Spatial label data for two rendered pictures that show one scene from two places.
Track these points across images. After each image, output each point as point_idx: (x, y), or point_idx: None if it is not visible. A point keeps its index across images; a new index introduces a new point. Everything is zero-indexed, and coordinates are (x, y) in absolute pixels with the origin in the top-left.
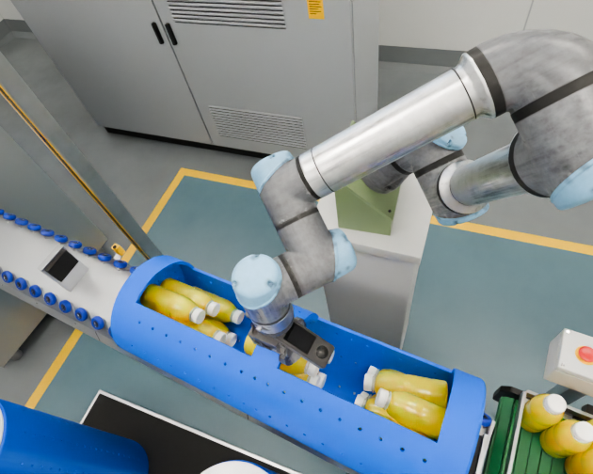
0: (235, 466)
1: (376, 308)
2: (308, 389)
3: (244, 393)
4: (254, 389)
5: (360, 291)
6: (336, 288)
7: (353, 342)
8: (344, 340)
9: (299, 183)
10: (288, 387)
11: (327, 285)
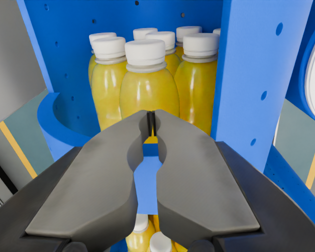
0: None
1: (18, 19)
2: (248, 23)
3: (265, 160)
4: (263, 154)
5: (5, 48)
6: (28, 79)
7: (51, 2)
8: (61, 25)
9: None
10: (251, 92)
11: (33, 91)
